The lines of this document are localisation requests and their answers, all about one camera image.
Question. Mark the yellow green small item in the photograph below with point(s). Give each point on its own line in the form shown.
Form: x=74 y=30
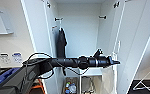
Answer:
x=67 y=85

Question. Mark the white wardrobe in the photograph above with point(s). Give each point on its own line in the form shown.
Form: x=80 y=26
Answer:
x=79 y=33

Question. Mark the grey wall board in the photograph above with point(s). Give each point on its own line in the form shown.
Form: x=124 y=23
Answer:
x=1 y=23

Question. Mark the orange tag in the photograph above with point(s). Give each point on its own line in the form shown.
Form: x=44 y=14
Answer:
x=54 y=27

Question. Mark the white wardrobe shelf bench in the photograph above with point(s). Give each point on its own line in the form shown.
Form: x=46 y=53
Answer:
x=91 y=71

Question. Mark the white wardrobe door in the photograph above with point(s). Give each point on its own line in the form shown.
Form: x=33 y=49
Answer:
x=37 y=33
x=137 y=33

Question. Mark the blue white wall sticker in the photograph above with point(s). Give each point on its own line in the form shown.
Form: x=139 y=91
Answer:
x=17 y=57

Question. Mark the dark door hinge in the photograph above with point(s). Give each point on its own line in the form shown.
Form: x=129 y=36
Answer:
x=116 y=4
x=48 y=5

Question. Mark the brown storage box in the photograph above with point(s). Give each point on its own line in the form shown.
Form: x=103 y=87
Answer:
x=71 y=81

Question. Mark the black garment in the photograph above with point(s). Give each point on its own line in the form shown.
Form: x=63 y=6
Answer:
x=61 y=43

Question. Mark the blue cloth bag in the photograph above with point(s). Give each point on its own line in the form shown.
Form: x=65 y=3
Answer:
x=1 y=75

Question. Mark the white bottle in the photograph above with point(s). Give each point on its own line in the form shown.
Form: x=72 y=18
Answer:
x=72 y=88

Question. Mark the orange table legs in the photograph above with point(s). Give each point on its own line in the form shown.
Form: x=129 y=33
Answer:
x=39 y=87

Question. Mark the black wardrobe hook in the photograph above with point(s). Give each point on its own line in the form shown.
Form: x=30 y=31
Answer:
x=58 y=19
x=102 y=17

